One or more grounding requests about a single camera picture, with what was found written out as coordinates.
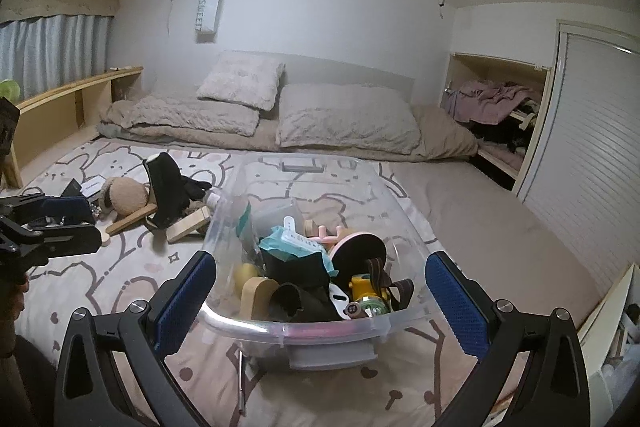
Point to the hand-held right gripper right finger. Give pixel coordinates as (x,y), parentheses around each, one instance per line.
(455,304)

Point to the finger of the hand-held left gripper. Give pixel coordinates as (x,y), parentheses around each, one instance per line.
(65,207)
(70,239)

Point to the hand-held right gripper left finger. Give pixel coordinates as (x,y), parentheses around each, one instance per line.
(182,297)

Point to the teal wet wipes pack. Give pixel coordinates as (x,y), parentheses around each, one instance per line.
(295,249)

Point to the clear plastic container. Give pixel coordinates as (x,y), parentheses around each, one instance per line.
(300,337)

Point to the person's left forearm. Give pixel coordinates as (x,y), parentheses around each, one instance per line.
(37,372)

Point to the person's left hand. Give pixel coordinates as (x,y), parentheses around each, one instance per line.
(15,304)

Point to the white box black edge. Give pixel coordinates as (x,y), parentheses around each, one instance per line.
(92,184)

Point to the bear printed bed sheet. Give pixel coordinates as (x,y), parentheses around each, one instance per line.
(125,287)

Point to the beige fluffy earmuffs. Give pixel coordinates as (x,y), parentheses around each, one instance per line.
(127,197)

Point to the long wooden strip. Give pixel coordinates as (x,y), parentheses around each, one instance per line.
(131,219)

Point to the yellow round sponge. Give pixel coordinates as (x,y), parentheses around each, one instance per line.
(247,276)

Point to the wooden block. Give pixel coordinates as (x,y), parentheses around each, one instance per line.
(187,226)

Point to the wooden arch piece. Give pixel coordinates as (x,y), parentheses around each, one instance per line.
(257,299)

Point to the green glass jar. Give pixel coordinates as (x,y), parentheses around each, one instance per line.
(375,308)

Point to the plain beige mattress cover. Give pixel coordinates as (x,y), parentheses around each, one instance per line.
(500,232)

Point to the yellow toy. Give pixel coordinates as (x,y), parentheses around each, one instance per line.
(367,288)

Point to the black and beige case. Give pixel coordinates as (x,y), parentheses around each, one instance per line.
(167,192)

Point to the thin metal rod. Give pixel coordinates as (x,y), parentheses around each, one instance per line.
(242,382)

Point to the wooden bedside shelf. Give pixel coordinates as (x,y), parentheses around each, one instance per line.
(65,102)

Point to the pink round mirror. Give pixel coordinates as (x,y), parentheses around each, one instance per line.
(360,257)

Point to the black gloves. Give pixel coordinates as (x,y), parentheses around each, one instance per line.
(197,188)

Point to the black cloth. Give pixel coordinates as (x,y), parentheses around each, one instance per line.
(305,304)

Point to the green plush toy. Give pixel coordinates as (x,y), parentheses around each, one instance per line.
(9,89)

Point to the pink toy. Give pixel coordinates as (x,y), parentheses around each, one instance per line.
(325,233)

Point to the pale blue curtain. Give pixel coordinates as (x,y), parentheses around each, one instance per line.
(55,54)

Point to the long knitted beige pillow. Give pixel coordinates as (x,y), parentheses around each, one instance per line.
(190,114)

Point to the white board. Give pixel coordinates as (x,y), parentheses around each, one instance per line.
(612,337)

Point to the beige duvet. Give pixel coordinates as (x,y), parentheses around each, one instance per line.
(445,132)

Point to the dark clothes pile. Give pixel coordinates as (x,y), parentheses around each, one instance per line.
(500,134)

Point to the pink clothes pile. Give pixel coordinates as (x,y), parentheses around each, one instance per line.
(485,99)

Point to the white louvred door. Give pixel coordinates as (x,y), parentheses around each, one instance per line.
(590,147)

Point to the wide knitted beige pillow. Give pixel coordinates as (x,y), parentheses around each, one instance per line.
(350,119)

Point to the fluffy beige pillow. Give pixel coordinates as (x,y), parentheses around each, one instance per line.
(240,79)

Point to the hanging white paper bag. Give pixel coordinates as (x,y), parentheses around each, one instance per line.
(207,12)

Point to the wooden wall alcove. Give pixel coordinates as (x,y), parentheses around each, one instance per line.
(450,72)

